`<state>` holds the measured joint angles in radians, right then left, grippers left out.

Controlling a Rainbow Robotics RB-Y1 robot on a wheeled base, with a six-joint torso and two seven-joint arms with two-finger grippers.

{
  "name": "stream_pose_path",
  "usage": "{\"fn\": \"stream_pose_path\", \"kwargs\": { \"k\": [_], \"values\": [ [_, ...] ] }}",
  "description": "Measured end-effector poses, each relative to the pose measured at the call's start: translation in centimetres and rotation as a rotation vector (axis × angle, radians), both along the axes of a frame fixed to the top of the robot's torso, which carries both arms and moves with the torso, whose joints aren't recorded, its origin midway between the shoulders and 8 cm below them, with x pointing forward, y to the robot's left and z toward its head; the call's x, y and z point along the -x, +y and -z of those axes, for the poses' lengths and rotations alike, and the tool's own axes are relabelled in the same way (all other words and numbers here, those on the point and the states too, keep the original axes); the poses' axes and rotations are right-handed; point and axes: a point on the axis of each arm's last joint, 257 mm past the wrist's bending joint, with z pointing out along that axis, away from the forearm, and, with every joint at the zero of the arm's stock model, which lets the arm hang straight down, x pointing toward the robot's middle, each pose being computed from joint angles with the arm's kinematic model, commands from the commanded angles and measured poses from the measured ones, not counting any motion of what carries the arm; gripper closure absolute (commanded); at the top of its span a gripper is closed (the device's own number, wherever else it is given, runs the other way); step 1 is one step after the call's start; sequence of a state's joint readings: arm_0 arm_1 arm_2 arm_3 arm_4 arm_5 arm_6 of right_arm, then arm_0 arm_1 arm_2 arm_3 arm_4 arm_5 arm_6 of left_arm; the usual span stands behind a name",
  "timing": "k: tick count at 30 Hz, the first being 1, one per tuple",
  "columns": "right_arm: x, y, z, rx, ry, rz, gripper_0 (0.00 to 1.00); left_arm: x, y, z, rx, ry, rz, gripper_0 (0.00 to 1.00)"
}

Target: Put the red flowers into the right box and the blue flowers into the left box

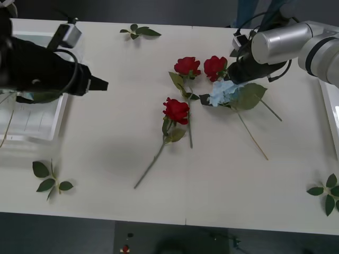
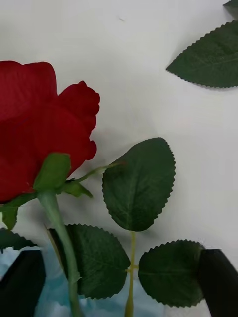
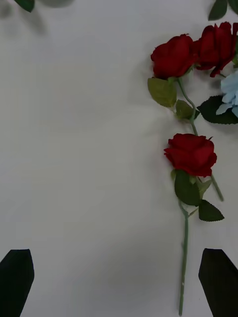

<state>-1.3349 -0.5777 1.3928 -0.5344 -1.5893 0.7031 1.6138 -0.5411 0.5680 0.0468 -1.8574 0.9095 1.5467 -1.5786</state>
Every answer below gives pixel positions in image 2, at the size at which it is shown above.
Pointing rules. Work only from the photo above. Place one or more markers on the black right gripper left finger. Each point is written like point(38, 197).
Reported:
point(19, 287)

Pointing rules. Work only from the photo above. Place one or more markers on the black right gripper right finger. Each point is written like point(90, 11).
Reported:
point(220, 282)

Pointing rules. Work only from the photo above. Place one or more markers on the pale blue flower green stem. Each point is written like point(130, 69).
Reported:
point(55, 298)

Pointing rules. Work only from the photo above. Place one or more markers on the red rose with green stem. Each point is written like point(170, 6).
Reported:
point(37, 123)

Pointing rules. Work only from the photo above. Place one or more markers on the green leaf twig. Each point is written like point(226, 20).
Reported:
point(210, 62)
point(138, 185)

